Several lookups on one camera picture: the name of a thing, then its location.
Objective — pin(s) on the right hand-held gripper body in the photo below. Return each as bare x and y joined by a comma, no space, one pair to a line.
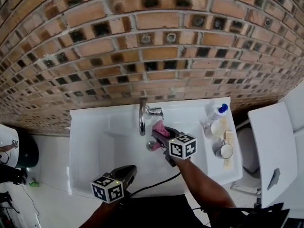
183,147

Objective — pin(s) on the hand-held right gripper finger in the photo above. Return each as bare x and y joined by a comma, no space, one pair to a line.
159,140
173,131

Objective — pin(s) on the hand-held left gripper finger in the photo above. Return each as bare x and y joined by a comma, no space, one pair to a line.
124,170
130,179

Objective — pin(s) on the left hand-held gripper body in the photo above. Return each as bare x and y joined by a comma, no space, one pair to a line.
108,189

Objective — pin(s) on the pink cloth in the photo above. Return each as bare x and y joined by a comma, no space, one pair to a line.
160,128

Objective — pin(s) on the chrome sink faucet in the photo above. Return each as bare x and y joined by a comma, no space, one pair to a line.
142,120

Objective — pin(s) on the person's right forearm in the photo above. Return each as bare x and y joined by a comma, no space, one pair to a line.
202,186

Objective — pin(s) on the person's left forearm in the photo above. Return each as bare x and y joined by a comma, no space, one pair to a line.
102,215

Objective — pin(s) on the metal sink drain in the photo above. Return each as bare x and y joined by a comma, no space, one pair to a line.
150,145

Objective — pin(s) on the white sink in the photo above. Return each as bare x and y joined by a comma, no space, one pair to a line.
99,155

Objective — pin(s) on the white round container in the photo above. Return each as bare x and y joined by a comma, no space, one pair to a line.
218,129

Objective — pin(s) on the person's black clothing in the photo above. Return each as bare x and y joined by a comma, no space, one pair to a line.
161,212

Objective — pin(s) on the white bottle with blue cap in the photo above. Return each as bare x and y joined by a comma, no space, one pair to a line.
217,114

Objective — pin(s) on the pale soap bar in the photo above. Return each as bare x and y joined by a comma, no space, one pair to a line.
229,137

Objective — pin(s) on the green plastic toy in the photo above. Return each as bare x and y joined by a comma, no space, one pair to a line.
35,183

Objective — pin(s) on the dark green bucket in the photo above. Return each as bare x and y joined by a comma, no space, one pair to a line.
28,151

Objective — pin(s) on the white rounded tank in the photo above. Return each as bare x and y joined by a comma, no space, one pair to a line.
8,139

